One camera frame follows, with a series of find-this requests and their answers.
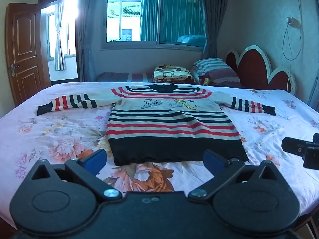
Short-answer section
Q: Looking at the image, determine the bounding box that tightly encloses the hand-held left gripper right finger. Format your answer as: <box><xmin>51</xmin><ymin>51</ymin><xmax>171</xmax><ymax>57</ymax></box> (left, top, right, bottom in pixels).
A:
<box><xmin>187</xmin><ymin>149</ymin><xmax>282</xmax><ymax>202</ymax></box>

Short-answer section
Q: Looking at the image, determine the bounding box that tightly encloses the pink floral bed sheet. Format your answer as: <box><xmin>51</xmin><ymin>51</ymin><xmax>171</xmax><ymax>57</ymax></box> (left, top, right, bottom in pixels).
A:
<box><xmin>0</xmin><ymin>81</ymin><xmax>319</xmax><ymax>229</ymax></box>

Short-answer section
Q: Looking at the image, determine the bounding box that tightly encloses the hanging thin cable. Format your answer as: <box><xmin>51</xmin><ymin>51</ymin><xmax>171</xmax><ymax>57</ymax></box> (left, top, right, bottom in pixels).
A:
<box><xmin>282</xmin><ymin>0</ymin><xmax>303</xmax><ymax>61</ymax></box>

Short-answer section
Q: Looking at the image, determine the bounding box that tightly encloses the sliding glass window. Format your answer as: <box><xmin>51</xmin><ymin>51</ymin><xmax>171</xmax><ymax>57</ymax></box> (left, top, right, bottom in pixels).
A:
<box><xmin>101</xmin><ymin>0</ymin><xmax>208</xmax><ymax>52</ymax></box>

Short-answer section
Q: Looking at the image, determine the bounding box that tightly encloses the folded printed blanket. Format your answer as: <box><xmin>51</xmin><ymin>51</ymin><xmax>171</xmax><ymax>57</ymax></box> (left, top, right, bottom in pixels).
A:
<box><xmin>153</xmin><ymin>65</ymin><xmax>197</xmax><ymax>84</ymax></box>

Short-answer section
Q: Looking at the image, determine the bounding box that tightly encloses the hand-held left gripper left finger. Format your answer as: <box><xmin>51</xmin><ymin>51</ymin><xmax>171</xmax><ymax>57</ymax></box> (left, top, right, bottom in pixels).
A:
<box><xmin>30</xmin><ymin>149</ymin><xmax>123</xmax><ymax>204</ymax></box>

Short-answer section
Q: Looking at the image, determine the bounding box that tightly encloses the white tied curtain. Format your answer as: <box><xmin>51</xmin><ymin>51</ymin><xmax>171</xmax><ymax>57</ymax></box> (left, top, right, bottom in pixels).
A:
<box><xmin>54</xmin><ymin>2</ymin><xmax>66</xmax><ymax>72</ymax></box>

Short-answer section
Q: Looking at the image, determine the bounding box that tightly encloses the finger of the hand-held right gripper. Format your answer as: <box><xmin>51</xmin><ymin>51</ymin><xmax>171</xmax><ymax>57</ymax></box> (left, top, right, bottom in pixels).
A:
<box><xmin>303</xmin><ymin>146</ymin><xmax>319</xmax><ymax>170</ymax></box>
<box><xmin>282</xmin><ymin>137</ymin><xmax>311</xmax><ymax>156</ymax></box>

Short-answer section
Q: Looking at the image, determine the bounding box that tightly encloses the teal curtain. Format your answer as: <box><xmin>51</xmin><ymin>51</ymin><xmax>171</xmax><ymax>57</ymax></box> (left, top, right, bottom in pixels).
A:
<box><xmin>140</xmin><ymin>0</ymin><xmax>206</xmax><ymax>43</ymax></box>

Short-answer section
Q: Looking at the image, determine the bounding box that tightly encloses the teal folded quilt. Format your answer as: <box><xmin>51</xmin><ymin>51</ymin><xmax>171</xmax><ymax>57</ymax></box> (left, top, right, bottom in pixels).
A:
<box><xmin>177</xmin><ymin>35</ymin><xmax>207</xmax><ymax>47</ymax></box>

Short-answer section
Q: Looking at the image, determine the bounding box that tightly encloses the grey curtain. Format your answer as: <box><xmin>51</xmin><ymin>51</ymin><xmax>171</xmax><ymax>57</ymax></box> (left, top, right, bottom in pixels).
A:
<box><xmin>199</xmin><ymin>0</ymin><xmax>234</xmax><ymax>58</ymax></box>
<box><xmin>76</xmin><ymin>0</ymin><xmax>108</xmax><ymax>81</ymax></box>

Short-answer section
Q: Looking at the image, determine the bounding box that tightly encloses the red and white headboard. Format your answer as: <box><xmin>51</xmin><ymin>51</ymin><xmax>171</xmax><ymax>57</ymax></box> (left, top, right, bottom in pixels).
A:
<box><xmin>225</xmin><ymin>45</ymin><xmax>297</xmax><ymax>95</ymax></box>

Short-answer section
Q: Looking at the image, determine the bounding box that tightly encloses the striped knit sweater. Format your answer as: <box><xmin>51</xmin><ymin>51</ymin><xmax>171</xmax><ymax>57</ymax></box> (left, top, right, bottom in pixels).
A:
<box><xmin>37</xmin><ymin>84</ymin><xmax>276</xmax><ymax>166</ymax></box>

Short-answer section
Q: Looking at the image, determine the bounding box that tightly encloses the brown wooden door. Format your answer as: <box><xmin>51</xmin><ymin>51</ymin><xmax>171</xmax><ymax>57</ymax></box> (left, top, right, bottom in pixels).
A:
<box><xmin>5</xmin><ymin>3</ymin><xmax>52</xmax><ymax>106</ymax></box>

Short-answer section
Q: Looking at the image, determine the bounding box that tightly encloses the striped pillow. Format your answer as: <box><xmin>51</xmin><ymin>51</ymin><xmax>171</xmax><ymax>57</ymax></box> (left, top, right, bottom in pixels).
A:
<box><xmin>191</xmin><ymin>58</ymin><xmax>241</xmax><ymax>86</ymax></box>

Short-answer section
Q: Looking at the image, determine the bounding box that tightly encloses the metal door handle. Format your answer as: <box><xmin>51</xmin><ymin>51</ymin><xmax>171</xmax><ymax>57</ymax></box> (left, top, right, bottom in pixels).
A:
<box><xmin>9</xmin><ymin>63</ymin><xmax>20</xmax><ymax>77</ymax></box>

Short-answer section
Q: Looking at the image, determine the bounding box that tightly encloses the wall socket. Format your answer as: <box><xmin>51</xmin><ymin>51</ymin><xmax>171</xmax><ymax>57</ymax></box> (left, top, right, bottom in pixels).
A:
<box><xmin>287</xmin><ymin>17</ymin><xmax>301</xmax><ymax>29</ymax></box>

